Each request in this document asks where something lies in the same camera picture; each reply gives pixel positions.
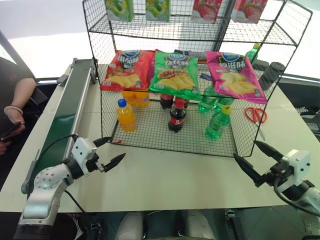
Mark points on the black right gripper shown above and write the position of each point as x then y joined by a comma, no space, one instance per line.
280,171

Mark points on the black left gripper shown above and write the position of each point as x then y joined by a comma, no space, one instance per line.
93,163

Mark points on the black smartphone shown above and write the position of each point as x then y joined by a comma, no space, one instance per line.
8,132

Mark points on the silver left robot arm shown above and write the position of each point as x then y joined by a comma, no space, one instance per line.
45,190

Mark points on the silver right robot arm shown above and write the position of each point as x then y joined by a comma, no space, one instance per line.
307,200

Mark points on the person's forearm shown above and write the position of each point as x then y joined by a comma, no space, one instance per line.
23,92

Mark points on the green conveyor belt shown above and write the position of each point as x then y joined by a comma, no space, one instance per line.
67,105

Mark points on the green plastic bottle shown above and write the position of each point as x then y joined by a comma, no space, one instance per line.
252,54

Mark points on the person's hand with phone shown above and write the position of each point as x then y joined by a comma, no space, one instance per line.
13,118

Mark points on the orange soda bottle blue cap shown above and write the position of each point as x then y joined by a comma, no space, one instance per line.
126,117

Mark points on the green soda bottle yellow cap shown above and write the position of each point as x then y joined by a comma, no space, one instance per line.
217,125

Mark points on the black device with white print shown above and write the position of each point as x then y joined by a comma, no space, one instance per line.
308,116

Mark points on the cola bottle red cap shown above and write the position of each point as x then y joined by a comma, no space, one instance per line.
177,118

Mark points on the white rounded shape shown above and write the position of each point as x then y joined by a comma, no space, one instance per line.
130,226
200,225

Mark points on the red potato chip bag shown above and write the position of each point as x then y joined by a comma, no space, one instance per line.
127,72

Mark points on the black cylinder container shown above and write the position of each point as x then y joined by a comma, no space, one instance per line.
271,76
261,65

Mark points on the pink potato chip bag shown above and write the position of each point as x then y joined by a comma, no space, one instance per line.
235,77

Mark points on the small blue packet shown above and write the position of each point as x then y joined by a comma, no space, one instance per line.
205,76

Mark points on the green potato chip bag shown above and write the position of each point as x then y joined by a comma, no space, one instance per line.
175,75

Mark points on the green juice carton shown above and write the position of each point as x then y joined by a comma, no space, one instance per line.
120,10
157,10

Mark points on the red strawberry juice carton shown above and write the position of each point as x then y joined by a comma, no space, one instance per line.
205,11
247,11

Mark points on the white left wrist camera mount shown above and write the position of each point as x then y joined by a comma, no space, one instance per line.
82,152

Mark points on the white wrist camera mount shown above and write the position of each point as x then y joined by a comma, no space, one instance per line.
297,162
82,152

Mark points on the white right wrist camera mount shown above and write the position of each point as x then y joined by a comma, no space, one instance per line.
297,162

